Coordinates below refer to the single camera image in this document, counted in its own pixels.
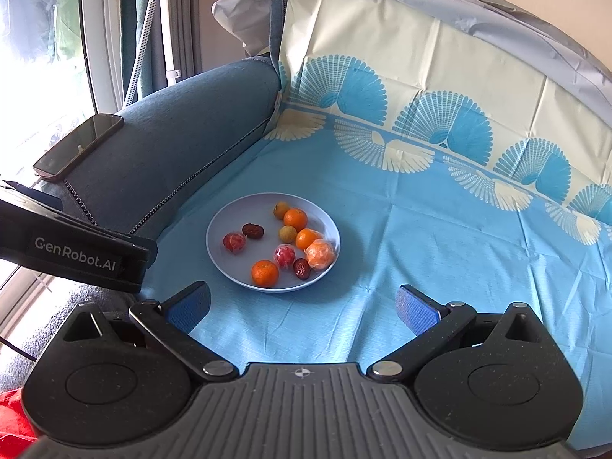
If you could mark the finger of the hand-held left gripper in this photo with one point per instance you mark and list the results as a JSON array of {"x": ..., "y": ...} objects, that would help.
[{"x": 138, "y": 265}]

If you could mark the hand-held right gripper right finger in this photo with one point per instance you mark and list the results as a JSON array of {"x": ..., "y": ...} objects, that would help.
[{"x": 418, "y": 311}]

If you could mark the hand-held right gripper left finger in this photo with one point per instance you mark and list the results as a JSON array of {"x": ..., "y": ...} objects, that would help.
[{"x": 191, "y": 306}]

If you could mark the red candy ball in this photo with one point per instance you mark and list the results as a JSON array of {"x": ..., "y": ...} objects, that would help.
[{"x": 234, "y": 243}]

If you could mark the small orange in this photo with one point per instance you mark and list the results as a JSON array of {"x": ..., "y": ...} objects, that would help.
[
  {"x": 265, "y": 273},
  {"x": 295, "y": 219},
  {"x": 307, "y": 239}
]

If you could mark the white round plate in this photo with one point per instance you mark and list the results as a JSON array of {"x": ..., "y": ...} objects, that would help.
[{"x": 224, "y": 222}]

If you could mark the dark dried date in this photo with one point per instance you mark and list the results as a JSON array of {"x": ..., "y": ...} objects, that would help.
[{"x": 253, "y": 230}]

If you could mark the red fruit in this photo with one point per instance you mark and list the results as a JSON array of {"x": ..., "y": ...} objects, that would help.
[{"x": 284, "y": 256}]

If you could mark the plastic-wrapped orange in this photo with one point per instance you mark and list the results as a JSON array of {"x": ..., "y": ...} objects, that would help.
[{"x": 320, "y": 254}]

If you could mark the red-brown dried date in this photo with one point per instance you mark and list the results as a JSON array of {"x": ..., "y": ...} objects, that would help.
[{"x": 301, "y": 269}]

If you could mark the pale longan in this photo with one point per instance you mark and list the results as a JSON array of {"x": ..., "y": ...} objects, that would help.
[
  {"x": 287, "y": 234},
  {"x": 280, "y": 210}
]

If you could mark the grey fleece cloth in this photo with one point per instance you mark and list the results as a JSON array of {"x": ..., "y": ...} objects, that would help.
[{"x": 57, "y": 311}]

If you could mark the blue fan-print tablecloth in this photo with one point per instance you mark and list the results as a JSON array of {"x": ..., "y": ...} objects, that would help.
[{"x": 420, "y": 229}]

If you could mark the dark smartphone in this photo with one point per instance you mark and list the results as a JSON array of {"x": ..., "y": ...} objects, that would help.
[{"x": 79, "y": 146}]

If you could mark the blue fabric sofa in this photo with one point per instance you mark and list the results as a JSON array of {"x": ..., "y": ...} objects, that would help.
[{"x": 191, "y": 124}]

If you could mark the red cloth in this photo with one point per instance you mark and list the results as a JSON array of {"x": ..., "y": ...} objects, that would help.
[{"x": 12, "y": 425}]

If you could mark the grey curtain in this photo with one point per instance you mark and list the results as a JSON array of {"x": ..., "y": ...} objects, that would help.
[{"x": 184, "y": 19}]

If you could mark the grey sheet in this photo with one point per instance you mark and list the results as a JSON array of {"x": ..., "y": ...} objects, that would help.
[{"x": 478, "y": 5}]

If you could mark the white window frame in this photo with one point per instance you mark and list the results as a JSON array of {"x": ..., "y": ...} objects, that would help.
[{"x": 103, "y": 33}]

